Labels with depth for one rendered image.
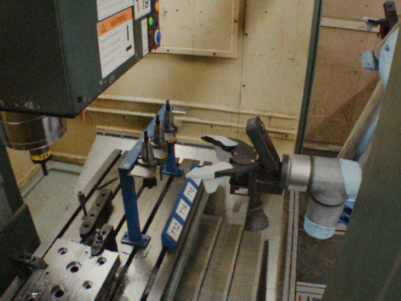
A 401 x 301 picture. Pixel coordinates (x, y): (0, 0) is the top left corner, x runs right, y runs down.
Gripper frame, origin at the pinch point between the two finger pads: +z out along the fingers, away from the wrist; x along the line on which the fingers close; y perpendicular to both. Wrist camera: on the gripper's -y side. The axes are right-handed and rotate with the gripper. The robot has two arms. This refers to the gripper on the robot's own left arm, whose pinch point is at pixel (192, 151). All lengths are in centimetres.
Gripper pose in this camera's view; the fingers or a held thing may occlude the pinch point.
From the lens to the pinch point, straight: 77.8
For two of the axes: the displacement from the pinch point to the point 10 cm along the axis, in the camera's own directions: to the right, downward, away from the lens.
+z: -9.8, -1.1, 1.8
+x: 2.1, -5.1, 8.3
